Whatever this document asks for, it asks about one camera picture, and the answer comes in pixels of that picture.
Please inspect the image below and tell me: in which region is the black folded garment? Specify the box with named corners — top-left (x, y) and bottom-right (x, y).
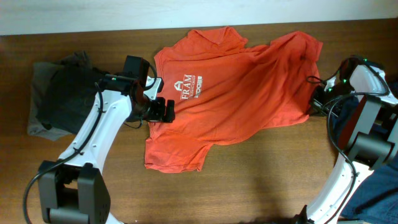
top-left (36, 51), bottom-right (106, 134)

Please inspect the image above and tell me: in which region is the grey folded garment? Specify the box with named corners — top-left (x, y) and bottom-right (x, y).
top-left (27, 62), bottom-right (70, 141)

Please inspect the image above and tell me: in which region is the navy blue garment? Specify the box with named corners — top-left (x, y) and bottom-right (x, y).
top-left (331, 96), bottom-right (398, 224)

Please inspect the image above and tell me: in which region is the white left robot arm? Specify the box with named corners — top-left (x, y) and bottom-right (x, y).
top-left (34, 55), bottom-right (175, 224)

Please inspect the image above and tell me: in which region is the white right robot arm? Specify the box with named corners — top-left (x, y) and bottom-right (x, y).
top-left (292, 55), bottom-right (397, 223)

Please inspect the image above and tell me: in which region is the orange printed t-shirt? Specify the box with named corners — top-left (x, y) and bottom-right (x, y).
top-left (144, 27), bottom-right (323, 173)

